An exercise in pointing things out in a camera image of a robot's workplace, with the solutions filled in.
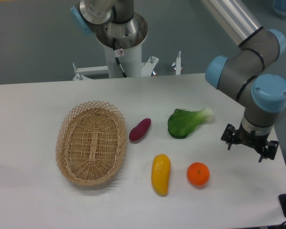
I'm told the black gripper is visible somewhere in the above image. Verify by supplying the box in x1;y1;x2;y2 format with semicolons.
221;124;279;163

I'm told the orange fruit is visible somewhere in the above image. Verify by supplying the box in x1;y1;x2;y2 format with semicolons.
187;162;210;186

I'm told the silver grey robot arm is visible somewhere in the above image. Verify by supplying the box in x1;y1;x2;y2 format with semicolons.
70;0;286;160

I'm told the green bok choy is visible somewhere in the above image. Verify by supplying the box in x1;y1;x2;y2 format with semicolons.
167;107;214;139

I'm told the yellow mango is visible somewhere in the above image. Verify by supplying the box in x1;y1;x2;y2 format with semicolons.
151;154;171;197

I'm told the purple sweet potato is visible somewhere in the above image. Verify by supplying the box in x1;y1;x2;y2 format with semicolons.
129;118;152;142

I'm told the woven wicker basket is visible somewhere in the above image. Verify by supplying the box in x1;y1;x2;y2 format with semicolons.
55;101;127;187

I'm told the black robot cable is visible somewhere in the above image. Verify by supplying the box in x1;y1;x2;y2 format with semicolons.
112;37;129;78

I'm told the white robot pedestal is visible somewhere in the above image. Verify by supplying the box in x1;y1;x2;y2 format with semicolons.
73;13;159;80

